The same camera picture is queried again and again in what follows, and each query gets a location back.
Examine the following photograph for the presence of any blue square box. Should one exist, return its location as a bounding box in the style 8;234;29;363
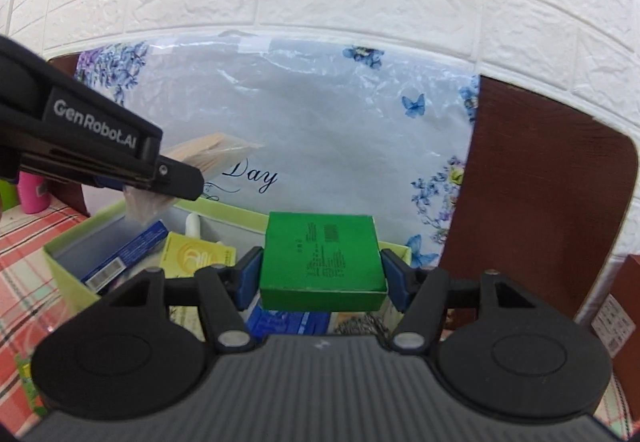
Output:
246;306;331;340

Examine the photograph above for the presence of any green square box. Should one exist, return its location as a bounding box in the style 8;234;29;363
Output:
259;212;387;313

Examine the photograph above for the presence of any yellow white medicine box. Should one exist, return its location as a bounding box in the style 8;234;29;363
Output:
160;232;236;278

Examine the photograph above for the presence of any wooden sticks plastic bag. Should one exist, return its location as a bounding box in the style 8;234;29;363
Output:
122;133;262;225

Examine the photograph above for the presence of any green snack packet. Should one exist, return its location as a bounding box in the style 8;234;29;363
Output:
14;354;47;417

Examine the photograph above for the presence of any steel wool scrubber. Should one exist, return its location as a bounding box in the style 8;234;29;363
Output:
329;312;398;338

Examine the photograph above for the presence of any pink thermos bottle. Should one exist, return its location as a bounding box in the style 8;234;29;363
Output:
17;171;51;214

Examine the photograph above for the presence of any light green cardboard storage box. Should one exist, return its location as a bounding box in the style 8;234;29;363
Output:
44;198;401;324

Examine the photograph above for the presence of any bright green side box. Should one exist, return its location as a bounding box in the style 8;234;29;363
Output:
0;180;20;211

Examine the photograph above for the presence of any blue long barcode box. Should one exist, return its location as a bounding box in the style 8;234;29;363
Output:
80;221;169;293

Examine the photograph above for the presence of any floral Beautiful Day pillow pack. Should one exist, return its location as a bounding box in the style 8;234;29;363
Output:
75;35;480;267

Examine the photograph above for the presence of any dark brown wooden headboard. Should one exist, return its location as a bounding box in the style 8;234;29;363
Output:
46;52;640;323

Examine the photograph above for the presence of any plaid red bed sheet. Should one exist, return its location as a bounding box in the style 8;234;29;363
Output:
1;199;85;436

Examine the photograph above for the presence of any brown cardboard shoe box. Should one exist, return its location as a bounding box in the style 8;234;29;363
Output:
591;254;640;420

